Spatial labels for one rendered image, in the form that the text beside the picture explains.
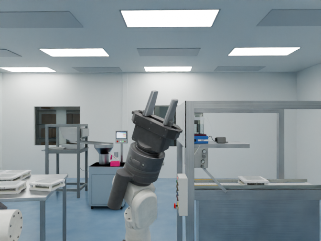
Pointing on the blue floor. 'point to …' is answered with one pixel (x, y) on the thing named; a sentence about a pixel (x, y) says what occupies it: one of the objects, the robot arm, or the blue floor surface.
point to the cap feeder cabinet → (101, 183)
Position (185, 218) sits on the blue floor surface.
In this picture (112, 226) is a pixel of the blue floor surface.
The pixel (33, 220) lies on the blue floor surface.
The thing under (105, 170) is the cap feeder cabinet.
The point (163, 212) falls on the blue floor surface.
